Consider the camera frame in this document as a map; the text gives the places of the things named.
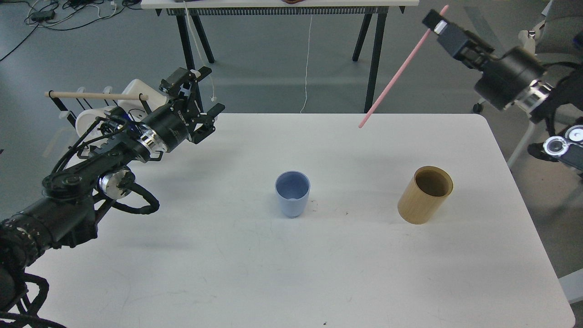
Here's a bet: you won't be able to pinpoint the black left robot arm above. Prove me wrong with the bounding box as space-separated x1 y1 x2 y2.
1 67 225 328

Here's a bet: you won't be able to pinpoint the blue plastic cup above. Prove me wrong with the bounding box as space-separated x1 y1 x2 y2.
275 171 312 218

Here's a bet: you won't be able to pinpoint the white hanging cord with plug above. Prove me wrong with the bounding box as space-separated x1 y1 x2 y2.
182 0 218 103

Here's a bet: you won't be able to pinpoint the white hanging cable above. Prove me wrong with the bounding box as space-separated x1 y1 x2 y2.
300 13 314 114

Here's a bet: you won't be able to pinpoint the wooden dowel rack handle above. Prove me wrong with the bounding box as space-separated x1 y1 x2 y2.
44 91 148 101

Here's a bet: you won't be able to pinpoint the white cups on rack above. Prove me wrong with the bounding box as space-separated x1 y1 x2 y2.
75 79 170 137

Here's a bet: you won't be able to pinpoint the pink chopstick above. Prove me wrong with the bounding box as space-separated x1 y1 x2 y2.
358 28 433 128

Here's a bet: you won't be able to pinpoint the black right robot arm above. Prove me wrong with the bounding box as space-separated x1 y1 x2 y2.
422 9 583 171

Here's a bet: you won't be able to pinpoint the background trestle table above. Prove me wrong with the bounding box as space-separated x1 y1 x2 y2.
140 0 420 113

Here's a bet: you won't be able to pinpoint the floor cables and adapter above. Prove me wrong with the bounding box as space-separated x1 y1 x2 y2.
0 0 143 62

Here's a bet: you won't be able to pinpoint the bamboo cylinder holder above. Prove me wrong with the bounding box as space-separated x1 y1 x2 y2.
397 166 454 225

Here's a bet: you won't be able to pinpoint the black wire dish rack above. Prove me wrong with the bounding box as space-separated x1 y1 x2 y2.
47 86 168 126

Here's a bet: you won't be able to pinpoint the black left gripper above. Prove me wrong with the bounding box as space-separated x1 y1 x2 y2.
144 67 225 152

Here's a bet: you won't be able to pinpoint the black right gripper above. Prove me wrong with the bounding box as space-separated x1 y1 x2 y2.
422 9 545 111

